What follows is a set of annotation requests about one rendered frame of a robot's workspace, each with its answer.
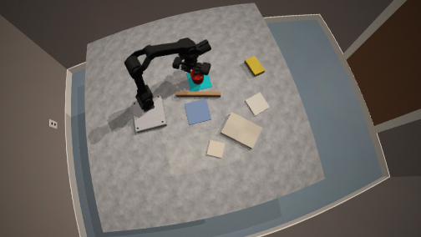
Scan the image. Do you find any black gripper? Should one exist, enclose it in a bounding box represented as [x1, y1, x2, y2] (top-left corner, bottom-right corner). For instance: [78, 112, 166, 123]
[172, 57, 211, 75]

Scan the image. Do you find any red cup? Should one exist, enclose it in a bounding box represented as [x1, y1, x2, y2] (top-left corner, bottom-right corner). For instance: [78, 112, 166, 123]
[190, 70, 204, 85]

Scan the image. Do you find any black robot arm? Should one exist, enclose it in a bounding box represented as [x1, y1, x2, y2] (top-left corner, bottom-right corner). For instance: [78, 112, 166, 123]
[124, 38, 211, 112]

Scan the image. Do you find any yellow flat block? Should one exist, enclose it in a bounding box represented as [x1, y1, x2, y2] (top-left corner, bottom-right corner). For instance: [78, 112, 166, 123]
[245, 56, 265, 77]

